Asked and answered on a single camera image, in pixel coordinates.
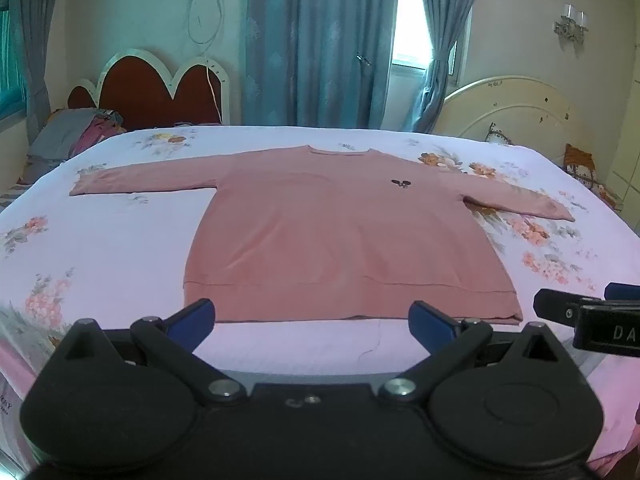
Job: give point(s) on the wall lamp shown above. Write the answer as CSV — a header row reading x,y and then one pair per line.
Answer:
x,y
570,22

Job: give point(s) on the pile of clothes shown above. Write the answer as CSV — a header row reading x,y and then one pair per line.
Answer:
x,y
62,135

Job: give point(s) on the pink long-sleeved sweater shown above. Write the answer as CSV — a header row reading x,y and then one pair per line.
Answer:
x,y
325,240

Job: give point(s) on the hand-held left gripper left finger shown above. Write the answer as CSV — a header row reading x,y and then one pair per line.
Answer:
x,y
192,319

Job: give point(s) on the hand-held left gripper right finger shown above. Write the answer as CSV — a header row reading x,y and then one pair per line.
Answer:
x,y
429,322

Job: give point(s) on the cream rounded headboard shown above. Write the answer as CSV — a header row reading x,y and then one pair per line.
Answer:
x,y
525,115

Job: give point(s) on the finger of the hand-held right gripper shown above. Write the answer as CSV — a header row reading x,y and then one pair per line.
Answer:
x,y
555,307
622,291

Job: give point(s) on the red scalloped headboard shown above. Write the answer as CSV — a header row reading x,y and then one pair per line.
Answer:
x,y
135,95

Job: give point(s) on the orange patterned pillow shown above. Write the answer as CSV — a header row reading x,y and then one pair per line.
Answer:
x,y
582,166

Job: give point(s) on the bright window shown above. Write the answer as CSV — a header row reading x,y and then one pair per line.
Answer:
x,y
411,20

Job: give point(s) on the bed with floral sheet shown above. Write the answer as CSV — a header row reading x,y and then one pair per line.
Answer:
x,y
125,240

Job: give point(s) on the blue curtain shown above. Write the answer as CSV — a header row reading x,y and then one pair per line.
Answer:
x,y
42,35
442,10
320,45

